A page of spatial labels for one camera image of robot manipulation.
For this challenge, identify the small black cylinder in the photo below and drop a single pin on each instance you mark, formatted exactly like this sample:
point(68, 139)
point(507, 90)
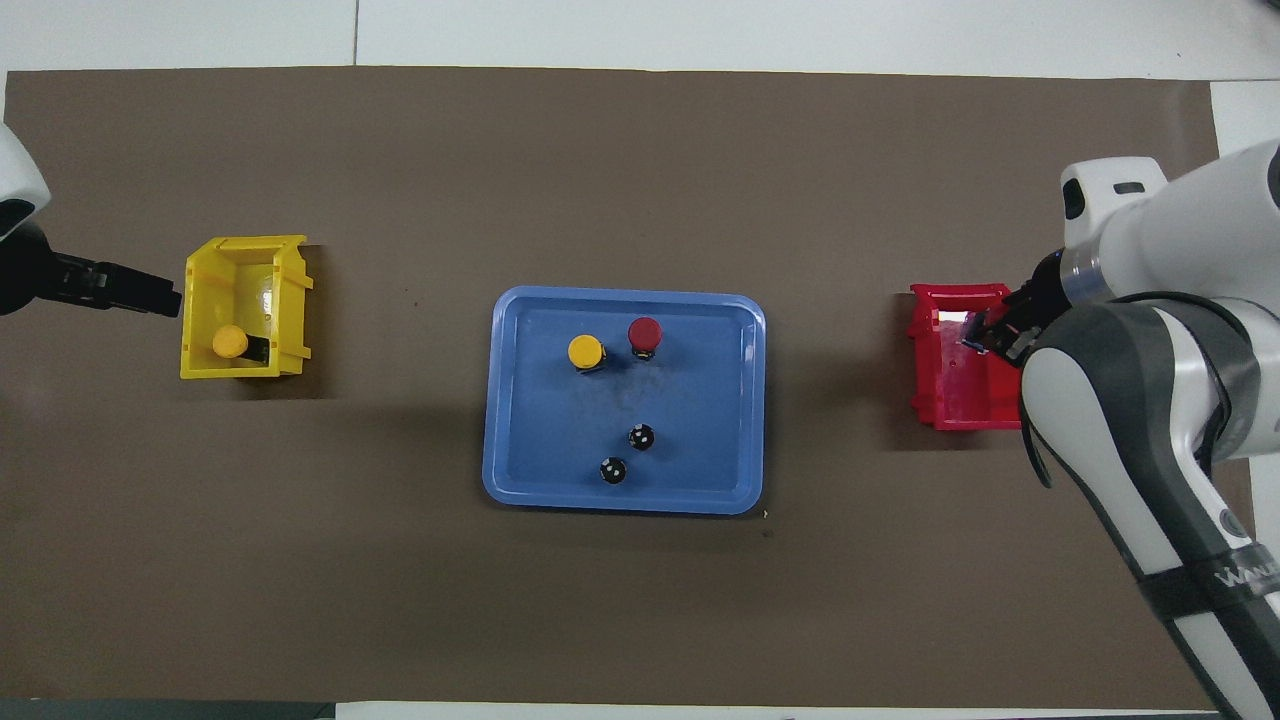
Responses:
point(613, 470)
point(641, 437)

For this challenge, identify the yellow plastic bin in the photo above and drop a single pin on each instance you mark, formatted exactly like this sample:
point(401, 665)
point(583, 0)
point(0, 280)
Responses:
point(195, 310)

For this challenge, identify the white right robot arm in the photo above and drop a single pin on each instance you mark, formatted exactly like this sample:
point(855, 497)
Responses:
point(1150, 230)

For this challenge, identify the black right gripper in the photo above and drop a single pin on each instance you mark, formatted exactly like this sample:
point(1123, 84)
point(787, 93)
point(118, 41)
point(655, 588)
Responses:
point(1048, 285)

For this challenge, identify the red plastic bin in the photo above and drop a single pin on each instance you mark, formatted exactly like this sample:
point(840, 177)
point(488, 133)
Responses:
point(950, 390)

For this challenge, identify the yellow push button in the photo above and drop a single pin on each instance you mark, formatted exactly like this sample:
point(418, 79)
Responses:
point(585, 351)
point(229, 343)

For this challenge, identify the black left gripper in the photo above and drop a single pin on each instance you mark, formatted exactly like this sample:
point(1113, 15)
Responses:
point(30, 275)

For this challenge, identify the blue plastic tray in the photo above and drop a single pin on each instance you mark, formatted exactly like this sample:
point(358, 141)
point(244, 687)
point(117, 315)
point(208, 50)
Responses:
point(700, 450)

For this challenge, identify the brown table mat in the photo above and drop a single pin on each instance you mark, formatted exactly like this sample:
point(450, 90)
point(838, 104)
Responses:
point(640, 150)

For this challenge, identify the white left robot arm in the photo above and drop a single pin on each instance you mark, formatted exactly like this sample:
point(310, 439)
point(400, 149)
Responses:
point(15, 175)

